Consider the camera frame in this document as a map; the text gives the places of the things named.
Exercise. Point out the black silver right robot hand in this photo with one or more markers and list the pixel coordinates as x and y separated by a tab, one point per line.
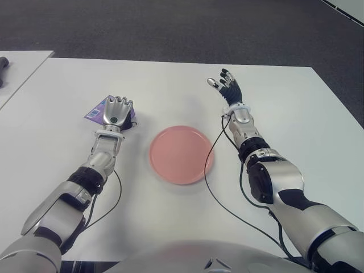
233	94

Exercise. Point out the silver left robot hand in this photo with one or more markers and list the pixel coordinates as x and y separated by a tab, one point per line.
115	112

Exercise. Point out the purple tissue paper pack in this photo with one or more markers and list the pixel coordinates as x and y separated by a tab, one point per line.
95	113

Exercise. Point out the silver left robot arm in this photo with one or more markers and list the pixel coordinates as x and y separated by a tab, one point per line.
105	148

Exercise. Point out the pink round plate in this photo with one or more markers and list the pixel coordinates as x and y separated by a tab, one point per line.
182	156

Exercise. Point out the black object on side table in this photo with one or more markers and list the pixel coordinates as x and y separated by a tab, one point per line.
3	68

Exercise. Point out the grey robot torso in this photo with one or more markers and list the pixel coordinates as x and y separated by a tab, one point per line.
185	257

